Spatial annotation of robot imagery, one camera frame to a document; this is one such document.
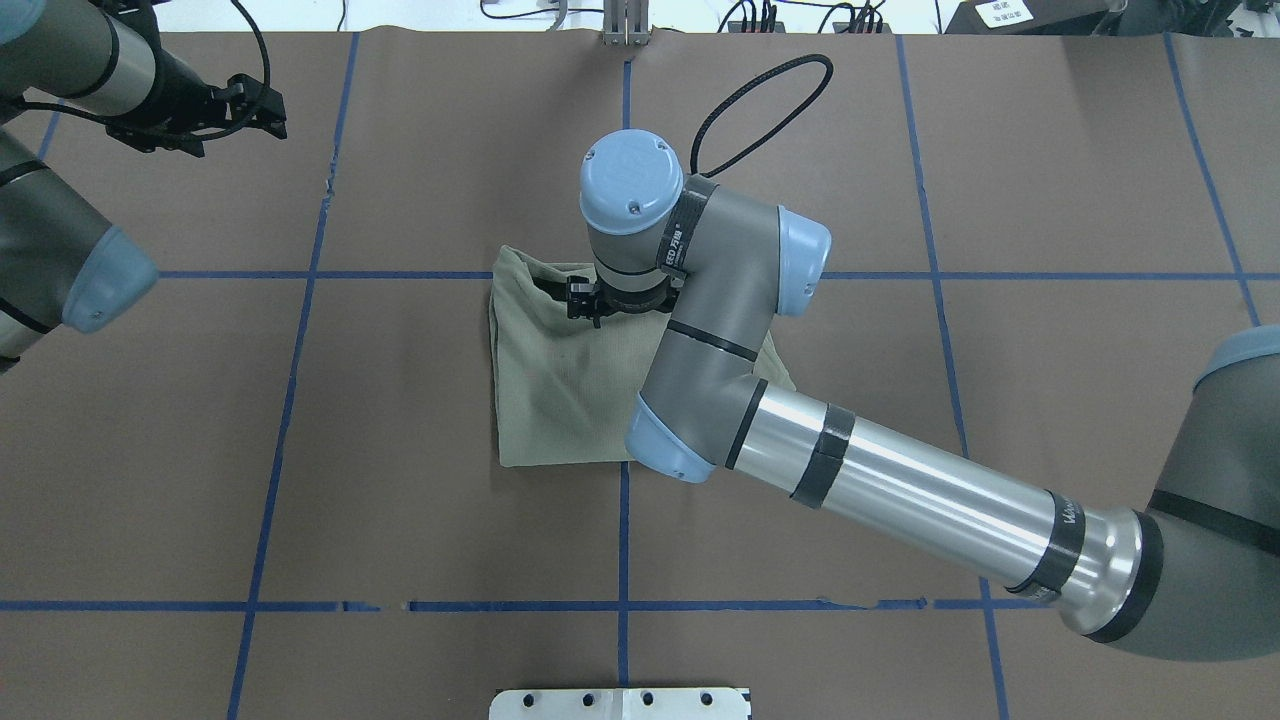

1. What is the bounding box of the white camera mast with base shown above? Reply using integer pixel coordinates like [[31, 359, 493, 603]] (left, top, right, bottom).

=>
[[488, 685, 754, 719]]

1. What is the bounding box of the black box with white label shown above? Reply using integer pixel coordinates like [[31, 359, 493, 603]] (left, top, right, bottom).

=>
[[943, 1, 1112, 36]]

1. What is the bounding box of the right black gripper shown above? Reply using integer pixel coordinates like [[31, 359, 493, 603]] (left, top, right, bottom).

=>
[[566, 275, 680, 329]]

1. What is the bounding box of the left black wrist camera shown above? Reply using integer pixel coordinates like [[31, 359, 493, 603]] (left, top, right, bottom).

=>
[[105, 123, 205, 158]]

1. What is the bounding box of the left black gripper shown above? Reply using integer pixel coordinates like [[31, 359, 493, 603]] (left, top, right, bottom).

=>
[[110, 50, 288, 141]]

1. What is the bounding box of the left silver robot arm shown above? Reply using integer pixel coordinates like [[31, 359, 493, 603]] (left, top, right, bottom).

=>
[[1, 1, 288, 372]]

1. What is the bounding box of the aluminium frame post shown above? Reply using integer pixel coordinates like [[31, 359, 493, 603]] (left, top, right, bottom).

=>
[[600, 0, 652, 47]]

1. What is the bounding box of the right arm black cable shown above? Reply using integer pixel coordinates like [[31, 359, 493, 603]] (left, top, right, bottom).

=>
[[690, 54, 835, 179]]

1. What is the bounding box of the olive green long-sleeve shirt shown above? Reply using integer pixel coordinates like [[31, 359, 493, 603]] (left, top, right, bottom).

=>
[[488, 245, 797, 468]]

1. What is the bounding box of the near black cable hub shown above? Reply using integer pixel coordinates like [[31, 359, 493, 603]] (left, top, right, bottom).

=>
[[716, 0, 786, 35]]

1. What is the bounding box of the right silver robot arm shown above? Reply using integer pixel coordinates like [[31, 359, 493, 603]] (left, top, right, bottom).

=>
[[568, 128, 1277, 662]]

